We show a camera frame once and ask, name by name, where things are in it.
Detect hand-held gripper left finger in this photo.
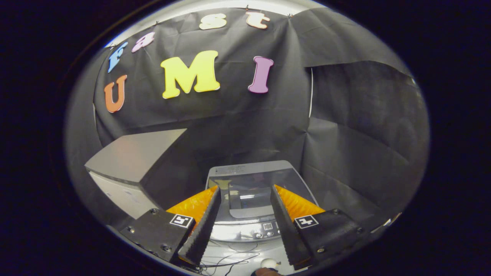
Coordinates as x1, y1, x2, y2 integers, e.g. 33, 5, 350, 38
119, 185, 222, 267

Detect grey cabinet box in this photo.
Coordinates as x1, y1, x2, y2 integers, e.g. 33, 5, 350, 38
84, 128, 188, 221

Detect dark washing machine lid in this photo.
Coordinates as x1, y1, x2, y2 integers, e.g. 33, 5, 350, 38
207, 168, 319, 225

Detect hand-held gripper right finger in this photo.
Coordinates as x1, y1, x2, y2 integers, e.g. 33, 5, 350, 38
270, 184, 365, 269

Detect thin black floor cables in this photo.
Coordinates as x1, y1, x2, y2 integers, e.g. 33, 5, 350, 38
198, 250, 262, 275

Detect grey washing machine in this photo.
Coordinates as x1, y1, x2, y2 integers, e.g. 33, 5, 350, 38
205, 160, 320, 274

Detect thin white cable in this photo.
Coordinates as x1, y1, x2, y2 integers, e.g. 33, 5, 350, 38
308, 67, 315, 118

